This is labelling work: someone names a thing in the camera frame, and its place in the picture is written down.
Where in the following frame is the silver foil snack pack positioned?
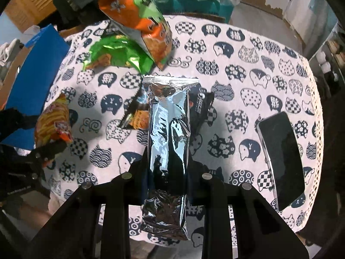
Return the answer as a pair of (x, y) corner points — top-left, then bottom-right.
(141, 76), (199, 241)

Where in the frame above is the black patterned snack pack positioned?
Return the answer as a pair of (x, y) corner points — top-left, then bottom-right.
(189, 84), (214, 137)

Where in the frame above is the orange noodle snack bag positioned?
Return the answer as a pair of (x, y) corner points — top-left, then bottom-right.
(34, 92), (74, 168)

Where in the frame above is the cardboard box with blue edge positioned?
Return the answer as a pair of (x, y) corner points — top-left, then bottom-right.
(1, 25), (70, 150)

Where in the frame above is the black smartphone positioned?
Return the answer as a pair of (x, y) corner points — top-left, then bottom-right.
(257, 112), (305, 211)

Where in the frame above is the orange black snack bag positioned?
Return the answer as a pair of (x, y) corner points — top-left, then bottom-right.
(119, 87), (150, 130)

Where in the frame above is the grey hooded garment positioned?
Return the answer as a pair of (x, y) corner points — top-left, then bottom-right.
(1, 25), (40, 84)

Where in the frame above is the cat pattern tablecloth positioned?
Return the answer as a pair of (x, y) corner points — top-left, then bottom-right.
(44, 16), (322, 232)

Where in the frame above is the wooden louvred door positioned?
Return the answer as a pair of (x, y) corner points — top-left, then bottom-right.
(5, 0), (57, 33)

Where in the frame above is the grey shelf rack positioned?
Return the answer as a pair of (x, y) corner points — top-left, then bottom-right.
(309, 23), (344, 100)

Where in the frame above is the orange green snack bag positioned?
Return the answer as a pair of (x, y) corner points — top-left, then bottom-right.
(98, 0), (173, 70)

